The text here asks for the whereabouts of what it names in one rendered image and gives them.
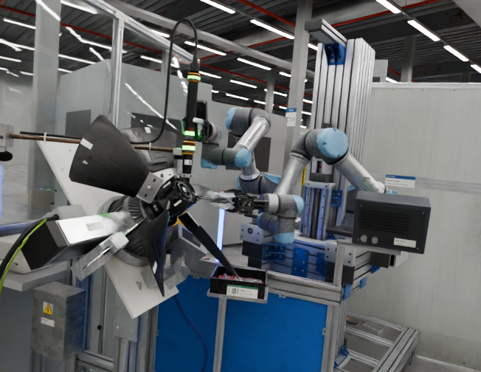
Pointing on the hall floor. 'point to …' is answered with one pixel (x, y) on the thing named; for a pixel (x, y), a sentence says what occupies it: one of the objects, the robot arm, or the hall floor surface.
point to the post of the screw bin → (220, 334)
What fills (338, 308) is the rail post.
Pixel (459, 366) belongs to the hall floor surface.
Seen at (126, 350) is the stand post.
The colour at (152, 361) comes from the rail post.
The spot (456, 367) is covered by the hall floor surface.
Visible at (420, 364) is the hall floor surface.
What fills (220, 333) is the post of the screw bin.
